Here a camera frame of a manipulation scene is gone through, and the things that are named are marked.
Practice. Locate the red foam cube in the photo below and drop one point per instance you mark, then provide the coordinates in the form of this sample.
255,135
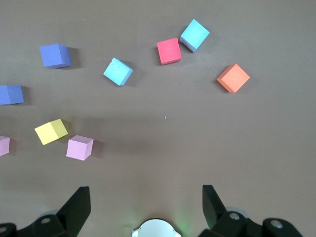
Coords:
169,51

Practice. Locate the pink foam cube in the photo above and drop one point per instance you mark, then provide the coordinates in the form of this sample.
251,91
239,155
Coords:
3,145
79,147

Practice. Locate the yellow foam cube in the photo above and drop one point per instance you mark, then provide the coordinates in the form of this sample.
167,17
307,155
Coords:
51,131

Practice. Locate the brown table mat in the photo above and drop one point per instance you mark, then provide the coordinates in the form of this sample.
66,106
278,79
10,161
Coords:
158,148

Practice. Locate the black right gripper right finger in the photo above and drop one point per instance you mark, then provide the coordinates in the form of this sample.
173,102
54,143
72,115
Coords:
214,209

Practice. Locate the light blue foam cube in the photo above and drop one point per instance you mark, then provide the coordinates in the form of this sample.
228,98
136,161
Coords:
118,71
195,35

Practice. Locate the purple foam cube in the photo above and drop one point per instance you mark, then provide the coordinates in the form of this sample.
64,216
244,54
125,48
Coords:
55,55
11,95

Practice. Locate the orange foam cube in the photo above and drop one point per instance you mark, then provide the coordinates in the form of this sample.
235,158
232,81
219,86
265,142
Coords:
233,78

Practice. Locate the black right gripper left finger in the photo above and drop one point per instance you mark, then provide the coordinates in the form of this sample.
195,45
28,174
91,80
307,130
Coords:
71,212

